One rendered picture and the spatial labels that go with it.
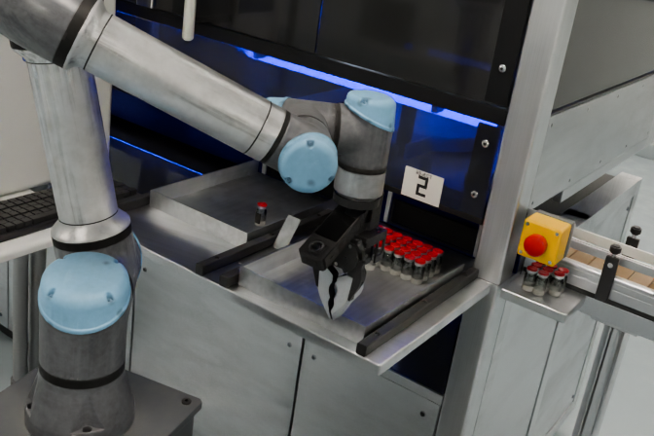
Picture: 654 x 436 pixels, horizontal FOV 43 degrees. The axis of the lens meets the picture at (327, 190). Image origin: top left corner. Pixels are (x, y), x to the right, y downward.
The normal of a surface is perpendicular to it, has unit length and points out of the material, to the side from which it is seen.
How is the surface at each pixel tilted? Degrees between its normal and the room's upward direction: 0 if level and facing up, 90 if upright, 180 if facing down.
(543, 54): 90
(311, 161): 90
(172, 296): 90
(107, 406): 73
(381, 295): 0
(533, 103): 90
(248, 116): 67
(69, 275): 8
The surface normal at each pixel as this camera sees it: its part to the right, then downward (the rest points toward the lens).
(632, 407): 0.14, -0.92
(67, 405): -0.01, 0.06
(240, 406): -0.58, 0.22
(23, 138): 0.81, 0.31
